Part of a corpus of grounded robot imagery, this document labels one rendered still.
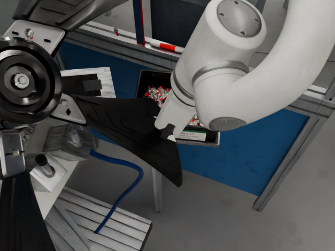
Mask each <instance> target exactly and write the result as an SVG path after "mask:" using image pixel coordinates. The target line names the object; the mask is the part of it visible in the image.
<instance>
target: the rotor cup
mask: <svg viewBox="0 0 335 251"><path fill-rule="evenodd" d="M18 73H24V74H25V75H27V76H28V78H29V85H28V87H26V88H24V89H21V88H18V87H17V86H16V85H15V84H14V81H13V79H14V76H15V75H16V74H18ZM62 90H63V83H62V76H61V73H60V70H59V67H58V65H57V63H56V62H55V60H54V59H53V57H52V56H51V55H50V54H49V53H48V52H47V51H46V50H45V49H44V48H43V47H41V46H40V45H39V44H37V43H35V42H33V41H31V40H28V39H25V38H21V37H2V38H0V131H19V132H21V131H22V130H24V129H25V128H26V127H21V128H16V127H20V126H29V125H33V124H36V123H39V122H41V121H43V120H44V119H46V118H47V117H49V116H50V115H51V114H52V113H53V112H54V110H55V109H56V108H57V106H58V104H59V102H60V100H61V96H62Z"/></svg>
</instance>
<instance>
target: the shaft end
mask: <svg viewBox="0 0 335 251"><path fill-rule="evenodd" d="M13 81H14V84H15V85H16V86H17V87H18V88H21V89H24V88H26V87H28V85H29V78H28V76H27V75H25V74H24V73H18V74H16V75H15V76H14V79H13Z"/></svg>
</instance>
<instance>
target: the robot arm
mask: <svg viewBox="0 0 335 251"><path fill-rule="evenodd" d="M266 35H267V26H266V22H265V20H264V18H263V16H262V15H261V13H260V12H259V10H258V9H257V8H256V7H255V6H254V5H252V4H251V3H249V2H248V1H246V0H211V1H210V2H209V4H208V5H207V7H206V9H205V10H204V12H203V14H202V16H201V18H200V20H199V22H198V24H197V26H196V28H195V30H194V31H193V33H192V35H191V37H190V39H189V41H188V43H187V45H186V47H185V49H184V50H183V52H182V54H181V56H180V58H179V60H178V62H177V64H176V66H175V67H174V69H173V71H172V73H171V77H170V82H171V91H170V92H169V94H168V96H167V98H166V100H165V102H164V104H163V106H162V108H161V110H160V112H159V114H158V116H157V119H156V121H155V127H156V128H157V129H158V130H160V131H161V133H162V134H161V137H162V138H164V139H166V140H167V138H168V136H169V135H171V134H172V133H173V135H174V136H178V135H179V134H180V133H181V132H182V130H183V129H184V128H185V126H186V125H187V124H188V122H189V121H190V120H191V118H192V117H193V116H194V114H195V112H196V114H197V117H198V119H199V121H200V123H201V124H202V125H203V126H204V127H205V128H207V129H209V130H212V131H227V130H233V129H236V128H239V127H242V126H245V125H248V124H250V123H252V122H255V121H257V120H260V119H262V118H264V117H266V116H269V115H271V114H273V113H275V112H277V111H279V110H281V109H283V108H284V107H286V106H288V105H289V104H291V103H292V102H293V101H295V100H296V99H297V98H299V97H300V96H301V95H302V94H303V93H304V92H305V91H306V90H307V89H308V88H309V87H310V85H311V84H312V83H313V82H314V80H315V79H316V78H317V76H318V75H319V73H320V72H321V70H322V68H323V67H324V65H325V63H326V61H327V59H328V57H329V55H330V53H331V51H332V49H333V46H334V44H335V0H289V2H288V8H287V14H286V18H285V22H284V25H283V28H282V30H281V33H280V35H279V37H278V39H277V41H276V43H275V45H274V46H273V48H272V49H271V51H270V52H269V54H268V55H267V56H266V58H265V59H264V60H263V61H262V62H261V63H260V64H259V65H258V66H257V67H256V68H255V69H253V70H252V71H251V72H249V65H250V61H251V58H252V56H253V54H254V53H255V52H256V51H257V50H258V48H259V47H260V46H261V45H262V43H263V42H264V41H265V38H266Z"/></svg>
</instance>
